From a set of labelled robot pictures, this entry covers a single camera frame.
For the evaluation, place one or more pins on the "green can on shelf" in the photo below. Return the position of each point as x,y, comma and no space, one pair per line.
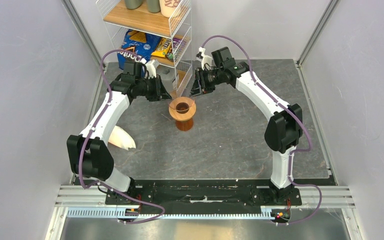
133,4

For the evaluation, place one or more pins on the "white wire shelf rack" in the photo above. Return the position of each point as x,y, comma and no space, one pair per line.
158,30

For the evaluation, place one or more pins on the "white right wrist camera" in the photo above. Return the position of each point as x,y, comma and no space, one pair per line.
205,60

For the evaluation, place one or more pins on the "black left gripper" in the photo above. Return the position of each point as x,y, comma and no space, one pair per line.
160,92

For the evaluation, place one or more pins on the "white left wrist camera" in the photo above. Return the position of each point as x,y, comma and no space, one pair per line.
151,67

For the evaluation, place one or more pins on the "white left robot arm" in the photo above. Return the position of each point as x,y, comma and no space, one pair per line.
88,152

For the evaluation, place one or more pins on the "wooden ring dripper stand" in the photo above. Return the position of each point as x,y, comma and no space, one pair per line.
183,117

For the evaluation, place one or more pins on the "amber glass carafe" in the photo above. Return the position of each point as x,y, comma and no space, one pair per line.
184,125

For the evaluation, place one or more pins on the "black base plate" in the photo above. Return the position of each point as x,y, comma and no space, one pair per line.
215,199

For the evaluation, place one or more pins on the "white paper coffee filters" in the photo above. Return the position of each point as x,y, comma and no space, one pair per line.
128,141

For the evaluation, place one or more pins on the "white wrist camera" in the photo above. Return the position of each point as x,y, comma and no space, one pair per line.
151,67
205,60

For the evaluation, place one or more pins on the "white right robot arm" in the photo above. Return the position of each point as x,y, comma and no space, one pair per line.
283,130

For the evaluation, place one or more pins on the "grey jug on shelf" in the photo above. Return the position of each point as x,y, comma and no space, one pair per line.
169,79

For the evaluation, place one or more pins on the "yellow snack bag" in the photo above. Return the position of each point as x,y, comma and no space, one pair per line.
165,47

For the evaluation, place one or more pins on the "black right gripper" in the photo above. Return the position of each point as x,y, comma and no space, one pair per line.
199,86

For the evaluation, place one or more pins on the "cream cup on shelf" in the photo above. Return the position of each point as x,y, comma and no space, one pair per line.
167,7

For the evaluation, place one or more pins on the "blue Doritos chip bag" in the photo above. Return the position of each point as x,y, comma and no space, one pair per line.
141,43

